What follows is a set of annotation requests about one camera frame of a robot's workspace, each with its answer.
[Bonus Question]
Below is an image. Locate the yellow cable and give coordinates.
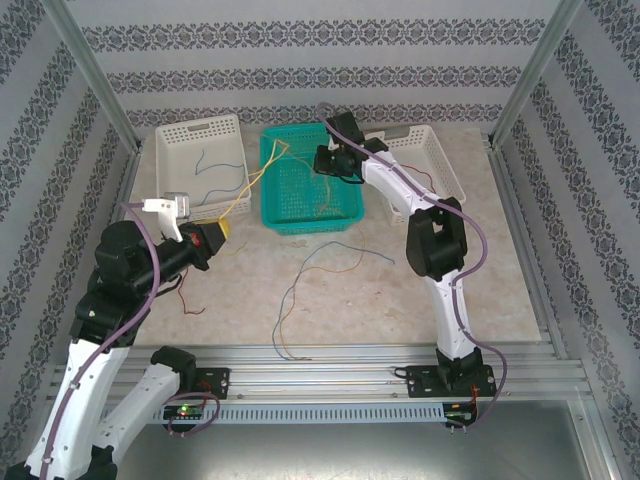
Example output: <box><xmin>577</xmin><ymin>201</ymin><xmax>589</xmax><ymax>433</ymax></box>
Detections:
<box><xmin>287</xmin><ymin>152</ymin><xmax>351</xmax><ymax>221</ymax></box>

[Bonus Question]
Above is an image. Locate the red cable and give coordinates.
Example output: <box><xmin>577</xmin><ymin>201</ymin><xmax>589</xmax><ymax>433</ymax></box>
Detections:
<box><xmin>177</xmin><ymin>268</ymin><xmax>207</xmax><ymax>316</ymax></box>
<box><xmin>413</xmin><ymin>168</ymin><xmax>437</xmax><ymax>195</ymax></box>

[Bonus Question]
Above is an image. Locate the teal plastic basket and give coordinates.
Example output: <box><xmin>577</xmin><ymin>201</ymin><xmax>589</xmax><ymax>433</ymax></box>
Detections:
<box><xmin>258</xmin><ymin>123</ymin><xmax>366</xmax><ymax>237</ymax></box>

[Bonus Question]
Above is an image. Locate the white perforated basket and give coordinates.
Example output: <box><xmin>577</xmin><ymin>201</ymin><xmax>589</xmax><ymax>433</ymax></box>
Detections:
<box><xmin>154</xmin><ymin>113</ymin><xmax>253</xmax><ymax>219</ymax></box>

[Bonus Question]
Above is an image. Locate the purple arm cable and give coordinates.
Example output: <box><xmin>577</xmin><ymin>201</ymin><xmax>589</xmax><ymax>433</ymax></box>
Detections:
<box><xmin>42</xmin><ymin>201</ymin><xmax>162</xmax><ymax>476</ymax></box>
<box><xmin>316</xmin><ymin>102</ymin><xmax>511</xmax><ymax>431</ymax></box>

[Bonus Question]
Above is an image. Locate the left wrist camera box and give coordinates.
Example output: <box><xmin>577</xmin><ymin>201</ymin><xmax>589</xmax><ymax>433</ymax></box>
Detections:
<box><xmin>141</xmin><ymin>192</ymin><xmax>195</xmax><ymax>242</ymax></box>

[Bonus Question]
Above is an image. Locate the white basket with grey handles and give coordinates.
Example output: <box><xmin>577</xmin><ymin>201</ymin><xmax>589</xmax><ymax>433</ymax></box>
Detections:
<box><xmin>363</xmin><ymin>124</ymin><xmax>468</xmax><ymax>225</ymax></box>

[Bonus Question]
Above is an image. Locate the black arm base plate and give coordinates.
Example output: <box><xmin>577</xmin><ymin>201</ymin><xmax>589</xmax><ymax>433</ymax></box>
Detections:
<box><xmin>195</xmin><ymin>367</ymin><xmax>232</xmax><ymax>401</ymax></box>
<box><xmin>405</xmin><ymin>364</ymin><xmax>496</xmax><ymax>400</ymax></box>

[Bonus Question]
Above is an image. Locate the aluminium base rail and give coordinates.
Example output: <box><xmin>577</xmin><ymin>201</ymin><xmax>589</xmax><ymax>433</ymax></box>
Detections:
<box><xmin>47</xmin><ymin>342</ymin><xmax>587</xmax><ymax>405</ymax></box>

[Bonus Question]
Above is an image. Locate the short purple cable loop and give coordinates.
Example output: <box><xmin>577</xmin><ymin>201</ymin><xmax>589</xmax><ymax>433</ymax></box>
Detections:
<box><xmin>167</xmin><ymin>391</ymin><xmax>221</xmax><ymax>437</ymax></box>

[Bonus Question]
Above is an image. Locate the aluminium frame post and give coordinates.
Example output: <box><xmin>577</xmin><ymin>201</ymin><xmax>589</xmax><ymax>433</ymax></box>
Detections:
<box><xmin>42</xmin><ymin>0</ymin><xmax>145</xmax><ymax>154</ymax></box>
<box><xmin>490</xmin><ymin>0</ymin><xmax>586</xmax><ymax>151</ymax></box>

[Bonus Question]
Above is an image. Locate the white slotted cable duct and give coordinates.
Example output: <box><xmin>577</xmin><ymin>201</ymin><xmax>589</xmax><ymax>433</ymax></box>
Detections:
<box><xmin>122</xmin><ymin>402</ymin><xmax>446</xmax><ymax>425</ymax></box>

